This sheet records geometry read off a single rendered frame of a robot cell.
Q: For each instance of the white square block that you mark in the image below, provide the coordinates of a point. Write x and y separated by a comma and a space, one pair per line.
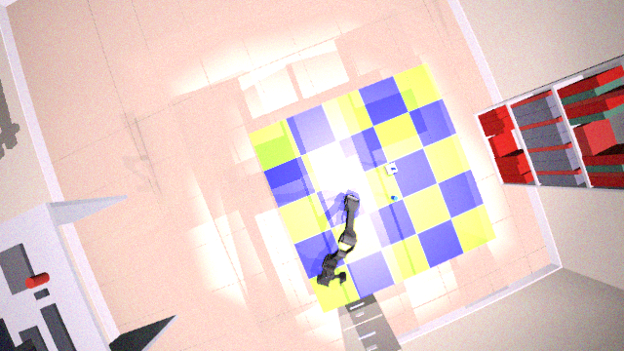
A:
387, 169

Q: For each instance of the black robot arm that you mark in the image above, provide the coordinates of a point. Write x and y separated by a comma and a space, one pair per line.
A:
348, 237

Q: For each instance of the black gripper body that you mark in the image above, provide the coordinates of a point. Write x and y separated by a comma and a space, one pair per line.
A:
341, 276

